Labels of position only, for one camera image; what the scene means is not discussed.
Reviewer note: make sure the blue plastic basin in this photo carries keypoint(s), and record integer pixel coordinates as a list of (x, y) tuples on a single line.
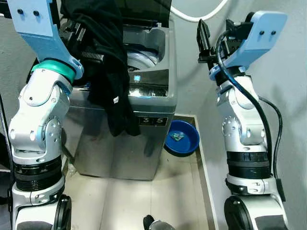
[(184, 143)]

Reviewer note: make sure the grey top-load washing machine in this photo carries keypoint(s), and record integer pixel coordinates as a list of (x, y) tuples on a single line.
[(120, 153)]

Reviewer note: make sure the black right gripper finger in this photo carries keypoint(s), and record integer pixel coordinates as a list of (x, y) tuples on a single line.
[(205, 38)]

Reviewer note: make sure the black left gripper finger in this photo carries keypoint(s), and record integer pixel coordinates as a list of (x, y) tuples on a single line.
[(93, 57)]

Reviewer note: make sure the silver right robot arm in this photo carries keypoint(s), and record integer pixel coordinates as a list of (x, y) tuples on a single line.
[(240, 124)]

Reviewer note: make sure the black garment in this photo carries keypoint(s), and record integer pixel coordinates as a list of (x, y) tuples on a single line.
[(110, 72)]

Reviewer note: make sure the small shiny packet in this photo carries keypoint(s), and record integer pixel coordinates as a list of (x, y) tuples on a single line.
[(177, 137)]

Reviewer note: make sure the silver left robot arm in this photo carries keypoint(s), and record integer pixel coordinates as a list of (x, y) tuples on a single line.
[(38, 124)]

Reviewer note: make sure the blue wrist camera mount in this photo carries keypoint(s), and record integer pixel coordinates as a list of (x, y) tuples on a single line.
[(41, 28), (261, 38)]

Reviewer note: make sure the grey black robot foot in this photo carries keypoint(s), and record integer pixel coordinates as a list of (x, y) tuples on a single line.
[(158, 224)]

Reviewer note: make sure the dark transparent washer lid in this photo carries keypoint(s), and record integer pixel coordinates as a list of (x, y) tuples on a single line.
[(144, 12)]

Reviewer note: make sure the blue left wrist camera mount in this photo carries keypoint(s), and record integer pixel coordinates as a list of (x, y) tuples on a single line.
[(41, 28)]

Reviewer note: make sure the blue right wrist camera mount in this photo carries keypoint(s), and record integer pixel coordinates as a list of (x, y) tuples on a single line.
[(261, 38)]

